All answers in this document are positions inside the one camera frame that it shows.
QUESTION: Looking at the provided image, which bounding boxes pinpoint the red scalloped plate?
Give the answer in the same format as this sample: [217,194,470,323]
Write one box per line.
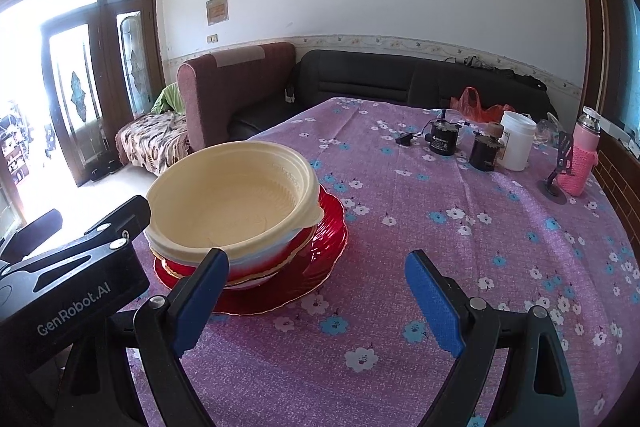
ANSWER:
[153,191,349,316]

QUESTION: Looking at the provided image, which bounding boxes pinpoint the purple floral tablecloth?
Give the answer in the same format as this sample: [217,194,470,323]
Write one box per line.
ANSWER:
[124,96,640,427]

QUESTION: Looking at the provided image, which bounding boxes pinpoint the black cylindrical motor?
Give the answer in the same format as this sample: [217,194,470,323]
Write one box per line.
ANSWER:
[424,109,464,156]
[468,122,505,173]

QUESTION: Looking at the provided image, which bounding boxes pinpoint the black sofa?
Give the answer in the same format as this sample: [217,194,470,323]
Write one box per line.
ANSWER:
[228,49,559,144]

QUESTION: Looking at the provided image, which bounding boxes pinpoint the red plate with round sticker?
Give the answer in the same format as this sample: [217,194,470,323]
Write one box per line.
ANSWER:
[161,222,327,284]

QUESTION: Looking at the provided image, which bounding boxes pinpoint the wooden glass door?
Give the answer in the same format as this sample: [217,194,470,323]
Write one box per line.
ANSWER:
[0,0,167,228]

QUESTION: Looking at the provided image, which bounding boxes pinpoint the small framed picture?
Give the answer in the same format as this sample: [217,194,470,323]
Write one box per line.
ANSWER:
[205,0,230,26]

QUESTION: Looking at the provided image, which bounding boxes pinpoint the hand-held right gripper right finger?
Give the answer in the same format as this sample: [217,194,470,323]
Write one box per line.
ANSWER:
[404,249,582,427]

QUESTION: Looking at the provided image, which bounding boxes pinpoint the pink sleeved bottle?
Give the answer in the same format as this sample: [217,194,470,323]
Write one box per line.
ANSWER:
[557,106,601,198]

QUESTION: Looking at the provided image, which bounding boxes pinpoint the maroon armchair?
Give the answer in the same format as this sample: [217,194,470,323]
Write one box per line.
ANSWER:
[177,41,297,154]

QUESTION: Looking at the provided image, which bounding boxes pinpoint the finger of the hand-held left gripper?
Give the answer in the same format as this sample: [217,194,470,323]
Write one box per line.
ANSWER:
[0,209,64,266]
[9,195,152,277]

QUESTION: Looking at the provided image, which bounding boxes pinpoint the brown patterned blanket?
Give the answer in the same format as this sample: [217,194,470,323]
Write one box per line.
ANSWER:
[115,110,194,178]

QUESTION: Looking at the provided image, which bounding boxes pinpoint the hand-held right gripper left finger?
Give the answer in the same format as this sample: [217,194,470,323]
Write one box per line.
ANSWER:
[55,248,230,427]

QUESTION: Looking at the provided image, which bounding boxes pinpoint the white bowl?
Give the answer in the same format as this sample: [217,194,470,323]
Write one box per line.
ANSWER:
[160,239,307,282]
[148,227,315,269]

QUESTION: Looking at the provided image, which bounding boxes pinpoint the red plastic bag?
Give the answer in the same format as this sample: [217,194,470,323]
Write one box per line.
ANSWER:
[449,86,512,124]

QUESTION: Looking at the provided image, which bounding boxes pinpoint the white plastic jar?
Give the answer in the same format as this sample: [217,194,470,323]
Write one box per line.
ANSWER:
[497,110,537,172]

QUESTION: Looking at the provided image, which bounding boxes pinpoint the green cloth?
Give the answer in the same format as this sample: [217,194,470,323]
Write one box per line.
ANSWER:
[151,82,184,116]

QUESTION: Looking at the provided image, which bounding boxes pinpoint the black phone stand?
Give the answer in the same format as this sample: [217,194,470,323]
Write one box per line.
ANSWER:
[537,131,576,206]

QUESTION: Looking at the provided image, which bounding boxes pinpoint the wooden window frame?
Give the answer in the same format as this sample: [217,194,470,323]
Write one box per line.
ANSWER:
[564,0,640,130]

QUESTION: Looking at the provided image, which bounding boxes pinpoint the pair of dark shoes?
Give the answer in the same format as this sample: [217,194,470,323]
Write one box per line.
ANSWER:
[89,159,122,182]

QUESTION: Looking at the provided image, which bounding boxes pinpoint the cream plastic bowl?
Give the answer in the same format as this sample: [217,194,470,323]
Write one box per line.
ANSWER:
[143,140,321,281]

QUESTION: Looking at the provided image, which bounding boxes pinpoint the clear glass cup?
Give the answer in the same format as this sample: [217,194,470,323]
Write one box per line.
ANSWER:
[535,114,561,144]

